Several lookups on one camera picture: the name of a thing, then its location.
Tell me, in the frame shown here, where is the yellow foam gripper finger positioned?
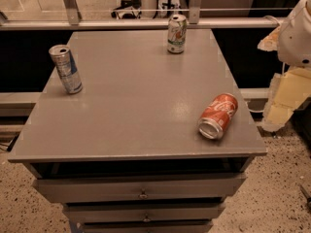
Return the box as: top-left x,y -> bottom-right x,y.
261,67 -> 311,132
258,26 -> 280,51

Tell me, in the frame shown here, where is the silver blue redbull can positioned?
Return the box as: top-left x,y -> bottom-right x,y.
49,45 -> 83,94

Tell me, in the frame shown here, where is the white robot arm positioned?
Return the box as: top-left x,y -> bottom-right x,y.
258,0 -> 311,132

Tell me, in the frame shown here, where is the red coca-cola can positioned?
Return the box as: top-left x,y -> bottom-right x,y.
198,93 -> 238,140

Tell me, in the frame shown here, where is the green white soda can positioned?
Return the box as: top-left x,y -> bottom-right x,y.
167,14 -> 187,53

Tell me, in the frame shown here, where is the black office chair base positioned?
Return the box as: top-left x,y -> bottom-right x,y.
111,0 -> 142,19

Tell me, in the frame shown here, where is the grey drawer cabinet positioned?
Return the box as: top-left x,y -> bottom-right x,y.
9,29 -> 265,233

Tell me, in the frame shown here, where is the white cable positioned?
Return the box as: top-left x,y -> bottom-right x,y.
263,15 -> 282,26

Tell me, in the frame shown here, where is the metal railing frame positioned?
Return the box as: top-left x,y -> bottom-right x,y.
0,0 -> 284,30

